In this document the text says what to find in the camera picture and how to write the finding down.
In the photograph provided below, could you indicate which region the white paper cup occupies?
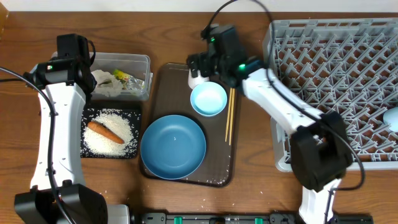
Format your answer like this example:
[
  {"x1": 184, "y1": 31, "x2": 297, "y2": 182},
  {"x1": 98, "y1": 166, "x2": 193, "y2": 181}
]
[{"x1": 188, "y1": 70, "x2": 210, "y2": 90}]

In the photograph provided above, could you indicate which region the white tissue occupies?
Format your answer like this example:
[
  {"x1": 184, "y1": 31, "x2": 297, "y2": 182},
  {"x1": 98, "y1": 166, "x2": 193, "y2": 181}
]
[{"x1": 91, "y1": 70, "x2": 123, "y2": 97}]

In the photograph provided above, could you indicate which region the foil snack wrapper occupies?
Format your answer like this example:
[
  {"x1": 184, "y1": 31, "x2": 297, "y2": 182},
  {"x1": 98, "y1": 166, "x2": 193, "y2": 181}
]
[{"x1": 113, "y1": 70, "x2": 144, "y2": 90}]

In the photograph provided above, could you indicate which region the orange carrot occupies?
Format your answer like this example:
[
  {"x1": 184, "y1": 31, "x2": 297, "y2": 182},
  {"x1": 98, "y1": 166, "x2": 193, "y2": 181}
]
[{"x1": 87, "y1": 121, "x2": 124, "y2": 144}]

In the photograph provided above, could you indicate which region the white rice pile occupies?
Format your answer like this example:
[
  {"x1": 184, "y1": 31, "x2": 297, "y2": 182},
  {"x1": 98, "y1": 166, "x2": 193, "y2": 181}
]
[{"x1": 83, "y1": 113, "x2": 137, "y2": 158}]

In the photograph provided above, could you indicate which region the dark blue plate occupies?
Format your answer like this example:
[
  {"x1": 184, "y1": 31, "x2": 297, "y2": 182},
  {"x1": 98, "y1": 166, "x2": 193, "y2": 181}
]
[{"x1": 141, "y1": 115, "x2": 206, "y2": 180}]

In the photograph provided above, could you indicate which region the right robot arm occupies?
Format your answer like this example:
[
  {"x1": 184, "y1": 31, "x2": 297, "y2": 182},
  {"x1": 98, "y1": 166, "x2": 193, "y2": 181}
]
[{"x1": 187, "y1": 52, "x2": 353, "y2": 223}]

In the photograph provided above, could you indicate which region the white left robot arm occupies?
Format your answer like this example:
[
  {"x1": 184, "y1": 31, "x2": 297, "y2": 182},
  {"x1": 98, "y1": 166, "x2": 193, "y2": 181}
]
[{"x1": 14, "y1": 59, "x2": 131, "y2": 223}]

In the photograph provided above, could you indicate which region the grey dishwasher rack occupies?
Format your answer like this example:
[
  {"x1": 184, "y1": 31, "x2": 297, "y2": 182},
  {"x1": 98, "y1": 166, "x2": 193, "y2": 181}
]
[{"x1": 262, "y1": 18, "x2": 397, "y2": 170}]

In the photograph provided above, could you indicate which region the light blue bowl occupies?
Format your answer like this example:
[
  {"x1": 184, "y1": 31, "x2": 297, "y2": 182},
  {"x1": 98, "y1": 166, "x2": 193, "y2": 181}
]
[{"x1": 190, "y1": 82, "x2": 228, "y2": 117}]

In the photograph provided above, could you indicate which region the brown serving tray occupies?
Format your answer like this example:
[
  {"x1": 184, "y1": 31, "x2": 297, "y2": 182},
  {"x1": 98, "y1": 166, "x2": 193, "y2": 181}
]
[{"x1": 141, "y1": 63, "x2": 236, "y2": 187}]

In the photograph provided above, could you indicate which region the wooden chopstick left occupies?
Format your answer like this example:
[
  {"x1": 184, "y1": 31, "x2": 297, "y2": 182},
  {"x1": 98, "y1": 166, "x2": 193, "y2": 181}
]
[{"x1": 224, "y1": 88, "x2": 233, "y2": 142}]

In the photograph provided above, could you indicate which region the wooden chopstick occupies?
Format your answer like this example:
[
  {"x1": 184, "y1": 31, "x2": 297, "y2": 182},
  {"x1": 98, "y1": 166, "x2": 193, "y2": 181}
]
[
  {"x1": 224, "y1": 88, "x2": 233, "y2": 142},
  {"x1": 229, "y1": 88, "x2": 236, "y2": 145}
]

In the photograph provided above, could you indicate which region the wooden chopstick right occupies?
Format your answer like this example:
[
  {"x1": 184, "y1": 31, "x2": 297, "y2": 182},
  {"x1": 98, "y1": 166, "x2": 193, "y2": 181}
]
[{"x1": 229, "y1": 88, "x2": 236, "y2": 145}]

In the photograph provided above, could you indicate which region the clear plastic bin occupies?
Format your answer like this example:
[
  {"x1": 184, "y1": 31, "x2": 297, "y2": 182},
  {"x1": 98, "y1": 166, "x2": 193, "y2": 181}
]
[{"x1": 51, "y1": 51, "x2": 153, "y2": 101}]

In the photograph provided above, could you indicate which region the black tray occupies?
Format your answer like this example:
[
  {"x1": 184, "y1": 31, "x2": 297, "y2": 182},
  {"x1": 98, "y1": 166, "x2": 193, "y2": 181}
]
[{"x1": 80, "y1": 101, "x2": 142, "y2": 159}]

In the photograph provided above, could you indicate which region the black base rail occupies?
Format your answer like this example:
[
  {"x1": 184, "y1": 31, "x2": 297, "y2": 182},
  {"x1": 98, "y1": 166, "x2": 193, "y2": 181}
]
[{"x1": 130, "y1": 212, "x2": 374, "y2": 224}]

